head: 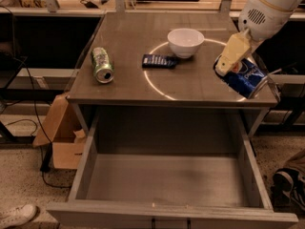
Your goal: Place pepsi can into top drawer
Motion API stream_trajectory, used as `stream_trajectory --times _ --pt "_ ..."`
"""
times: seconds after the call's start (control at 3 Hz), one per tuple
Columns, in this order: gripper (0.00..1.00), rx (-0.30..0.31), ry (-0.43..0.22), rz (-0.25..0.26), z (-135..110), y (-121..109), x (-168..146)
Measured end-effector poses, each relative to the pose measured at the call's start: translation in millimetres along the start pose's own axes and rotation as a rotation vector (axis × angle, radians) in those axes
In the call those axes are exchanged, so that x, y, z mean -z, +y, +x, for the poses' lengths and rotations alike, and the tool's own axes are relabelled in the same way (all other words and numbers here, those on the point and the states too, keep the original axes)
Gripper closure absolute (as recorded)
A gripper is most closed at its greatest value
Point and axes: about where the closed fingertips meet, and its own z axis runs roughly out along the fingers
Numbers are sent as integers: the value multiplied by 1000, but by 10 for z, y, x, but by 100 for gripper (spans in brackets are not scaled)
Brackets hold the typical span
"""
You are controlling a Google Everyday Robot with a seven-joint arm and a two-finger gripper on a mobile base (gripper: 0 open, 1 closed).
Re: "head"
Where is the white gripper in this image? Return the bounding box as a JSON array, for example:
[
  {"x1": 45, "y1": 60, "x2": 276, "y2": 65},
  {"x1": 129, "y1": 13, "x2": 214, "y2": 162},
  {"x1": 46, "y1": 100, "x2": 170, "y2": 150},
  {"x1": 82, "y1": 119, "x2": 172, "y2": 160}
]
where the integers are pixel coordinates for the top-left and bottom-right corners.
[{"x1": 215, "y1": 0, "x2": 295, "y2": 76}]

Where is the blue pepsi can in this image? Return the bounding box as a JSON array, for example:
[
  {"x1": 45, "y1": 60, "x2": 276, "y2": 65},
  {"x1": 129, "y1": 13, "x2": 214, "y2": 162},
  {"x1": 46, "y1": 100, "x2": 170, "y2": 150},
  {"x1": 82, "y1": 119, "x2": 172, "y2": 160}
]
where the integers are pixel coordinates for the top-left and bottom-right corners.
[{"x1": 215, "y1": 58, "x2": 268, "y2": 99}]

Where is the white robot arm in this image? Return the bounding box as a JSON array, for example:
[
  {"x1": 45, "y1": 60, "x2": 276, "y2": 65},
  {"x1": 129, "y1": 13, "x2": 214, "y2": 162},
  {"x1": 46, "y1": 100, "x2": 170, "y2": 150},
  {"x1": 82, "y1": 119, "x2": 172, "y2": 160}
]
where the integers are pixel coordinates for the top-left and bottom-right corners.
[{"x1": 215, "y1": 0, "x2": 302, "y2": 76}]

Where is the green soda can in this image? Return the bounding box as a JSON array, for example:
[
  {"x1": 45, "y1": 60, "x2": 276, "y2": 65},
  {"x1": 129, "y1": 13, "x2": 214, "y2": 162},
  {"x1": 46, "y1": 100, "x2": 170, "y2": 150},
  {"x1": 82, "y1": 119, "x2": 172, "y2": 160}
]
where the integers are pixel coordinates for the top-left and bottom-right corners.
[{"x1": 91, "y1": 47, "x2": 114, "y2": 84}]

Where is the open grey top drawer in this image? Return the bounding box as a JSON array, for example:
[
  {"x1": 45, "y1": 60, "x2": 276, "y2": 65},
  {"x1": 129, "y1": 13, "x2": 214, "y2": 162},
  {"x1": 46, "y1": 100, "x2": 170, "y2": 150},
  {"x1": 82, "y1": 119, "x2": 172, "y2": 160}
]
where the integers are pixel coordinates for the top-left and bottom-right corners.
[{"x1": 48, "y1": 106, "x2": 297, "y2": 229}]

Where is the white bowl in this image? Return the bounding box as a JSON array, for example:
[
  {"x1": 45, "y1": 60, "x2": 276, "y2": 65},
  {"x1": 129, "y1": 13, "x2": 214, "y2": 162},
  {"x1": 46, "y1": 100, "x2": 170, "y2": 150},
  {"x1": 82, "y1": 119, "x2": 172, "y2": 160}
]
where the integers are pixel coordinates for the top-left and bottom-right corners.
[{"x1": 167, "y1": 28, "x2": 205, "y2": 59}]

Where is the dark blue snack packet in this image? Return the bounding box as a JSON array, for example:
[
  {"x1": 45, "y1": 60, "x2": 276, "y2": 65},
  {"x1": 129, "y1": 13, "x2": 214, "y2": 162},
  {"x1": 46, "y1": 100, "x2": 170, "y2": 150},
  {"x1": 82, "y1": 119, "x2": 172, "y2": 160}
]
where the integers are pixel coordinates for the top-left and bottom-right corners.
[{"x1": 142, "y1": 54, "x2": 178, "y2": 69}]

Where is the grey cabinet table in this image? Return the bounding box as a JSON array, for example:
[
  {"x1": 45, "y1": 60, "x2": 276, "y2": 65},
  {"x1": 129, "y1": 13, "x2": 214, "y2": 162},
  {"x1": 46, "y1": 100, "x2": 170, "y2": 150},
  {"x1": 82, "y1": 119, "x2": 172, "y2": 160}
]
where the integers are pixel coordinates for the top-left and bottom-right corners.
[{"x1": 68, "y1": 11, "x2": 277, "y2": 130}]

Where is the black sneaker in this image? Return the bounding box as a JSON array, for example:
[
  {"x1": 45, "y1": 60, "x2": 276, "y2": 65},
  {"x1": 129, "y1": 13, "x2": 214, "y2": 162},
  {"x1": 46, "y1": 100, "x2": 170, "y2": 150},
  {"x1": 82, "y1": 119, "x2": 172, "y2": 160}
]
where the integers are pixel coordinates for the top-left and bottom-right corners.
[{"x1": 272, "y1": 168, "x2": 305, "y2": 211}]

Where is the brown cardboard box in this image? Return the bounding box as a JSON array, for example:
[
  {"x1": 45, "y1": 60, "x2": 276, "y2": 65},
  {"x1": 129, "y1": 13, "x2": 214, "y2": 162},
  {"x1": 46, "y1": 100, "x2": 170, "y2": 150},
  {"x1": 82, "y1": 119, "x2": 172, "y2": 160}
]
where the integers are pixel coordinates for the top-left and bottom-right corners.
[{"x1": 32, "y1": 94, "x2": 87, "y2": 170}]

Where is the white sneaker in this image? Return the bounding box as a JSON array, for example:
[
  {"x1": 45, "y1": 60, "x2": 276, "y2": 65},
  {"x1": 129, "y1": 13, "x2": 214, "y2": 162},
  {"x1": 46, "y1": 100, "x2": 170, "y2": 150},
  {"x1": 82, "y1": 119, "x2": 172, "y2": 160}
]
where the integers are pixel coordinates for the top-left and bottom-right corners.
[{"x1": 0, "y1": 204, "x2": 37, "y2": 229}]

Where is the black floor cable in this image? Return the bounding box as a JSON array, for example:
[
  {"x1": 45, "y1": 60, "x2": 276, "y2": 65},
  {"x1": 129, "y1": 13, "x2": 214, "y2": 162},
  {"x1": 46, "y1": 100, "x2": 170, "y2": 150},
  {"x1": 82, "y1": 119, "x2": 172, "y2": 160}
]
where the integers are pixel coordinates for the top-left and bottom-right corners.
[{"x1": 0, "y1": 3, "x2": 73, "y2": 189}]

